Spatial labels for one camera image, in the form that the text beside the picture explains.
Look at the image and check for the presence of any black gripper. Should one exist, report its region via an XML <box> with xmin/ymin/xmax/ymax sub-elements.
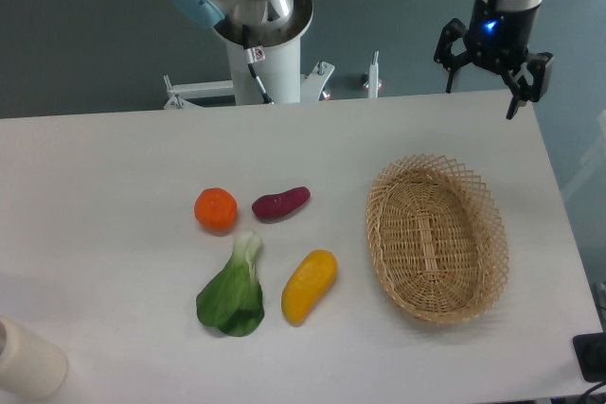
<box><xmin>434</xmin><ymin>0</ymin><xmax>554</xmax><ymax>120</ymax></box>

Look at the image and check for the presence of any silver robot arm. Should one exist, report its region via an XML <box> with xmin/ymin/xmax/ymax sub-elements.
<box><xmin>167</xmin><ymin>0</ymin><xmax>553</xmax><ymax>116</ymax></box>

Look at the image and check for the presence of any yellow mango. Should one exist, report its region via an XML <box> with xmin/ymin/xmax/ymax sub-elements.
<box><xmin>281</xmin><ymin>250</ymin><xmax>338</xmax><ymax>326</ymax></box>

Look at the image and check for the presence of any woven wicker basket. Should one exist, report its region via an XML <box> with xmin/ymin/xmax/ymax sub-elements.
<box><xmin>365</xmin><ymin>154</ymin><xmax>509</xmax><ymax>325</ymax></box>

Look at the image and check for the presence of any purple sweet potato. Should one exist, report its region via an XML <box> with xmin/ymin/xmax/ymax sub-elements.
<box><xmin>251</xmin><ymin>186</ymin><xmax>312</xmax><ymax>221</ymax></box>

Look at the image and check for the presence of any black device at table edge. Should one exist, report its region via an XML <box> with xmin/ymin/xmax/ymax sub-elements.
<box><xmin>572</xmin><ymin>332</ymin><xmax>605</xmax><ymax>382</ymax></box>

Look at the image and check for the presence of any orange fruit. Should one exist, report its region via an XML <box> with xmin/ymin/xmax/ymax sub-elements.
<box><xmin>193</xmin><ymin>187</ymin><xmax>238</xmax><ymax>232</ymax></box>

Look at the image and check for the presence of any green bok choy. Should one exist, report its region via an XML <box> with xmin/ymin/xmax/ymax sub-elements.
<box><xmin>196</xmin><ymin>230</ymin><xmax>264</xmax><ymax>337</ymax></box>

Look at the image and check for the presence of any cream cylindrical bottle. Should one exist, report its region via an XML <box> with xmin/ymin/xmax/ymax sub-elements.
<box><xmin>1</xmin><ymin>316</ymin><xmax>68</xmax><ymax>401</ymax></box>

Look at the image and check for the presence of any white levelling foot bracket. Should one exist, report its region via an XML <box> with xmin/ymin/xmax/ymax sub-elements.
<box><xmin>362</xmin><ymin>50</ymin><xmax>383</xmax><ymax>98</ymax></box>

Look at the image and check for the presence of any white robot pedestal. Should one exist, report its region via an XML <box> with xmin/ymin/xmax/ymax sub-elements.
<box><xmin>164</xmin><ymin>0</ymin><xmax>335</xmax><ymax>109</ymax></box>

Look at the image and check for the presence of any black cable on pedestal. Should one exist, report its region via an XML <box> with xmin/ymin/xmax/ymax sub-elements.
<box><xmin>241</xmin><ymin>24</ymin><xmax>275</xmax><ymax>106</ymax></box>

